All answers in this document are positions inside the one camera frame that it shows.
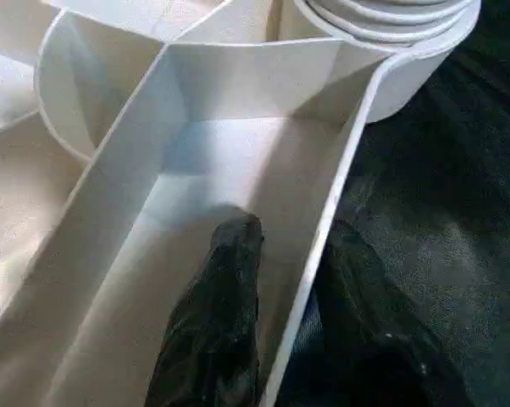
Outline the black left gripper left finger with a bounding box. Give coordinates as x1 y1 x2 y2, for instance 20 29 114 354
144 214 267 407

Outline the black mat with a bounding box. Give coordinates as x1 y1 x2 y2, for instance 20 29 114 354
275 0 510 407

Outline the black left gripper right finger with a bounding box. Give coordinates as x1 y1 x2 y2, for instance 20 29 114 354
275 220 463 407

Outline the white plastic table top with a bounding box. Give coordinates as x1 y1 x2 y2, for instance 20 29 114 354
0 0 480 407

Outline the white plastic table leg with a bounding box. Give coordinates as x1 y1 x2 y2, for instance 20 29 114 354
295 0 480 54

